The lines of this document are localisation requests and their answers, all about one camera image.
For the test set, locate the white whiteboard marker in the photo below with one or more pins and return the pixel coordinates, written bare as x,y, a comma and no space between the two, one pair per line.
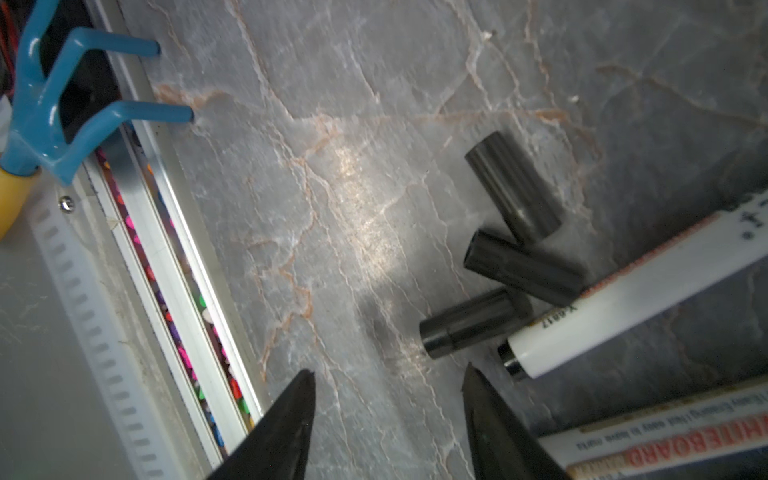
665,420
697,445

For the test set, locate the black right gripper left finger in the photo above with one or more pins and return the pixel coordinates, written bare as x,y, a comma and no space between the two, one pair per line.
278,446

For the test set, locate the white perforated cable duct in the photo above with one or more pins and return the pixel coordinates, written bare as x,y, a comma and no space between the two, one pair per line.
94,321

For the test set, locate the blue garden fork yellow handle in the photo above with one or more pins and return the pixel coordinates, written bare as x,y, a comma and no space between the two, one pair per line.
36,139

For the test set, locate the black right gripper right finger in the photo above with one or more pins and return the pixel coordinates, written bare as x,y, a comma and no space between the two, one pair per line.
500,445

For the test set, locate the aluminium front rail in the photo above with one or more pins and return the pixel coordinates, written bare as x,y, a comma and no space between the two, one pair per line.
191,278

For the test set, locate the white marker pen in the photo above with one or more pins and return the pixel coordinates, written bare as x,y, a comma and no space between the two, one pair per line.
713,249

